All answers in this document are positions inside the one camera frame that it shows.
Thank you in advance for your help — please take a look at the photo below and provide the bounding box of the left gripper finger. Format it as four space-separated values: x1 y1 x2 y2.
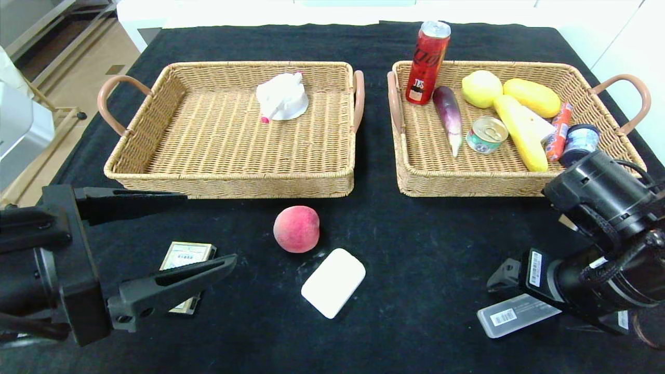
107 253 238 333
74 186 188 226

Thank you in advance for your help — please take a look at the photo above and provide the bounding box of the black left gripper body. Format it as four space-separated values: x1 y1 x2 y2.
0 184 111 347

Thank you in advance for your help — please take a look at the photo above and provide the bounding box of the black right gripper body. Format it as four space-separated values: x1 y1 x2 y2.
518 247 631 336

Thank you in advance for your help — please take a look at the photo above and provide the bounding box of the translucent grey plastic case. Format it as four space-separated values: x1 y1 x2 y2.
477 293 564 339

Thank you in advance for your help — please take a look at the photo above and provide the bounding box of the playing card box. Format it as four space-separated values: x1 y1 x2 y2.
160 242 218 316

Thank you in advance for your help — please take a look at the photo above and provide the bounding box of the yellow banana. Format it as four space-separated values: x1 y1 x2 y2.
493 95 549 172

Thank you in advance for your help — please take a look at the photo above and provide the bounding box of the pull-tab tin can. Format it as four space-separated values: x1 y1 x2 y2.
466 115 509 155

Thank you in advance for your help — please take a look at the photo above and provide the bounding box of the wooden rack on casters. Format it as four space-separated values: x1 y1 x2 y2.
0 78 88 206

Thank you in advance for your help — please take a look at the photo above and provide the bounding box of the black tablecloth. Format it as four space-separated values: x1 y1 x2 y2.
0 22 665 374

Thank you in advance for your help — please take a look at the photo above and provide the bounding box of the dark blue yogurt cup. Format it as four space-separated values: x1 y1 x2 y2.
561 124 601 167

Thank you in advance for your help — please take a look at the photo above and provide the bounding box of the red wrapped sausage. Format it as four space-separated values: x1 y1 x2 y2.
544 102 574 163

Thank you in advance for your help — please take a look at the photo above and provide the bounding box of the small white juice carton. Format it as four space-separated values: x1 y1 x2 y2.
522 106 556 145

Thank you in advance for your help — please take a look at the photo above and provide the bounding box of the yellow mango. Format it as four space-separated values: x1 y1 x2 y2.
503 78 562 118

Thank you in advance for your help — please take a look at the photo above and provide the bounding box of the white soap bar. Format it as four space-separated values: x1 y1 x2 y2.
301 248 366 319

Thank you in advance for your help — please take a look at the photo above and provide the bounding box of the purple eggplant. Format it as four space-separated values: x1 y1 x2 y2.
432 86 464 158

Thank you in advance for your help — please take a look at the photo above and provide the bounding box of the pink peach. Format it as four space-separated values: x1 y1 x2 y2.
273 206 321 254

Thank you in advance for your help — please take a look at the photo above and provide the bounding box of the white hanging cloth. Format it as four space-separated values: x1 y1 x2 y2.
0 47 32 99

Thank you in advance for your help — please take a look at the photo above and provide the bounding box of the yellow-green lemon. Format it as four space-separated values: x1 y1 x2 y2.
461 70 503 109

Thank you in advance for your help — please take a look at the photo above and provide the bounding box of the white table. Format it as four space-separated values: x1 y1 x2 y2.
117 0 588 55

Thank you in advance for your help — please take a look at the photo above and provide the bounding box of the red soda can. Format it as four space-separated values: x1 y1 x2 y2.
405 21 451 106

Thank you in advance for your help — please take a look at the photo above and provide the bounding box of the black braided right cable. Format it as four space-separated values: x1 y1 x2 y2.
579 208 665 284

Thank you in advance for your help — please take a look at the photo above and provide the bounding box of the woven wicker basket with handles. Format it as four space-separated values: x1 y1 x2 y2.
387 60 651 198
98 61 365 199

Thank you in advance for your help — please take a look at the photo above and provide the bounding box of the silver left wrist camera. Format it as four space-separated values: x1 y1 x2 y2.
0 81 56 192

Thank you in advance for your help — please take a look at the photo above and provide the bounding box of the low shelf with grey frame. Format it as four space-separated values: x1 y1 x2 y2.
0 0 121 91

